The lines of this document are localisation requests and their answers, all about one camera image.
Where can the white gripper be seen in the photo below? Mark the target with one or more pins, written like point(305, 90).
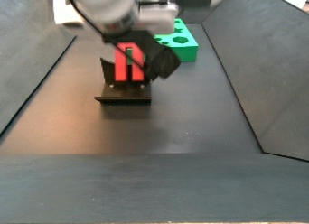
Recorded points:
point(157, 17)

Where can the red double-square block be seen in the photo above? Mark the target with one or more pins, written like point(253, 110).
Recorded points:
point(122, 73)

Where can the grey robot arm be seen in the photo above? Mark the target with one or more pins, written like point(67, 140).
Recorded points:
point(117, 16)

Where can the green foam shape board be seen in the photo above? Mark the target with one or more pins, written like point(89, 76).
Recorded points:
point(181, 42)

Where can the black curved stand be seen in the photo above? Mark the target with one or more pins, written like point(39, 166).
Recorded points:
point(122, 92)

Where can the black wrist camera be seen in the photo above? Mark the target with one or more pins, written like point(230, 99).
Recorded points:
point(161, 60)

